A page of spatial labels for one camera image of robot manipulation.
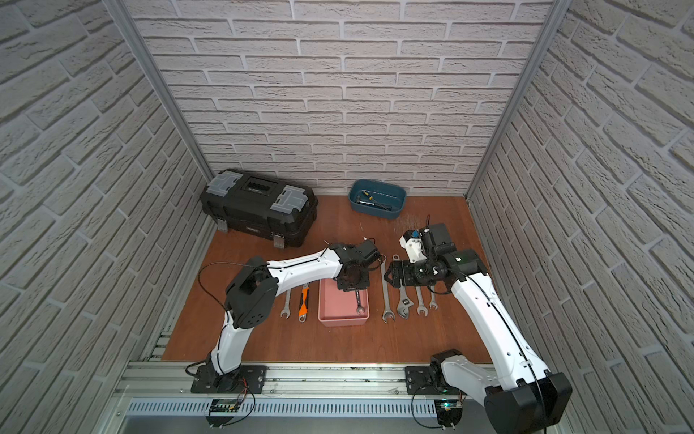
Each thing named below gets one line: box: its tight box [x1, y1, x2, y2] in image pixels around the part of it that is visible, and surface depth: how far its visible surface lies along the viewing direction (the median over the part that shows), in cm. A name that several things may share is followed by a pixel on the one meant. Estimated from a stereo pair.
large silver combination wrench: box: [379, 254, 395, 324], surface depth 89 cm
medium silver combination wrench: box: [415, 286, 429, 318], surface depth 89 cm
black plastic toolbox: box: [199, 168, 319, 249], surface depth 98 cm
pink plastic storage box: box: [318, 279, 370, 327], surface depth 88 cm
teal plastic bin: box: [348, 179, 408, 220], surface depth 119 cm
